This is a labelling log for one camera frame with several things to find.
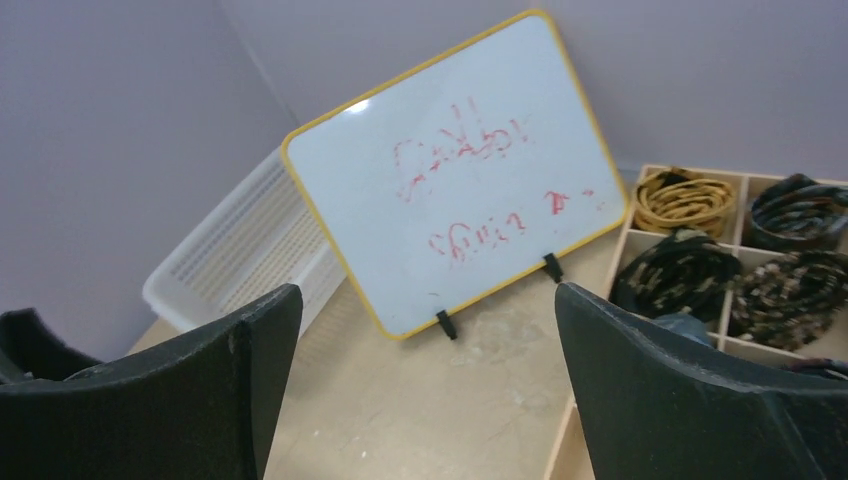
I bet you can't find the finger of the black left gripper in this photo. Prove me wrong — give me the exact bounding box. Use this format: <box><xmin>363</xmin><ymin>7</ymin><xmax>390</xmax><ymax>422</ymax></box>
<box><xmin>1</xmin><ymin>308</ymin><xmax>101</xmax><ymax>385</ymax></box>

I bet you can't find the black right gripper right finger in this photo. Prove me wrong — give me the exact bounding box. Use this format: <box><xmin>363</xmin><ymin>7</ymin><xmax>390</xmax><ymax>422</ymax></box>
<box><xmin>555</xmin><ymin>283</ymin><xmax>847</xmax><ymax>479</ymax></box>

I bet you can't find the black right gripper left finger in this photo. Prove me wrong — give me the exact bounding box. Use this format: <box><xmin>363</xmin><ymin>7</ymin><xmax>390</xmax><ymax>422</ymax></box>
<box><xmin>1</xmin><ymin>284</ymin><xmax>303</xmax><ymax>479</ymax></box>

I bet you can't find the navy floral patterned tie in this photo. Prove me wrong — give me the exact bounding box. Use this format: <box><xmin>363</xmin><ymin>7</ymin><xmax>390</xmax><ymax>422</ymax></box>
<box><xmin>792</xmin><ymin>358</ymin><xmax>847</xmax><ymax>381</ymax></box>

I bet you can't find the grey rolled tie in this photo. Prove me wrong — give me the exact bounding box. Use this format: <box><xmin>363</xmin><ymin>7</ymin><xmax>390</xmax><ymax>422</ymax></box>
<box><xmin>652</xmin><ymin>312</ymin><xmax>713</xmax><ymax>347</ymax></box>

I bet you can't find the black gold rolled tie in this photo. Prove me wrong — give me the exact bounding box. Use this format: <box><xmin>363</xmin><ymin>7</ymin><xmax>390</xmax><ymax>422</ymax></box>
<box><xmin>609</xmin><ymin>228</ymin><xmax>742</xmax><ymax>323</ymax></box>

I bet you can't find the dark olive rolled tie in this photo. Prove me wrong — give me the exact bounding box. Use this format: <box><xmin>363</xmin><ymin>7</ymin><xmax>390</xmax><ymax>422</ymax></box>
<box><xmin>730</xmin><ymin>250</ymin><xmax>847</xmax><ymax>351</ymax></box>

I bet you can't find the wooden compartment tray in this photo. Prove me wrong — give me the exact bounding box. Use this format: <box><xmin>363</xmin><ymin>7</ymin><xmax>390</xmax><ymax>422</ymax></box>
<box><xmin>546</xmin><ymin>165</ymin><xmax>847</xmax><ymax>479</ymax></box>

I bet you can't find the white plastic basket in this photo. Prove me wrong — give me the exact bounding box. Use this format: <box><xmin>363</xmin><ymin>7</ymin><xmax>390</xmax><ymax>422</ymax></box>
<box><xmin>142</xmin><ymin>150</ymin><xmax>346</xmax><ymax>333</ymax></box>

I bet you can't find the yellow rolled tie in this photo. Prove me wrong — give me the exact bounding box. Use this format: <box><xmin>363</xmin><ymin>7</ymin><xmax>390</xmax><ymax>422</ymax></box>
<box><xmin>633</xmin><ymin>167</ymin><xmax>737</xmax><ymax>239</ymax></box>

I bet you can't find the white board with yellow frame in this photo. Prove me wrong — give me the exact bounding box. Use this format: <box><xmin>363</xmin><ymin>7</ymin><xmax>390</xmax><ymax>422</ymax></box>
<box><xmin>281</xmin><ymin>9</ymin><xmax>629</xmax><ymax>339</ymax></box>

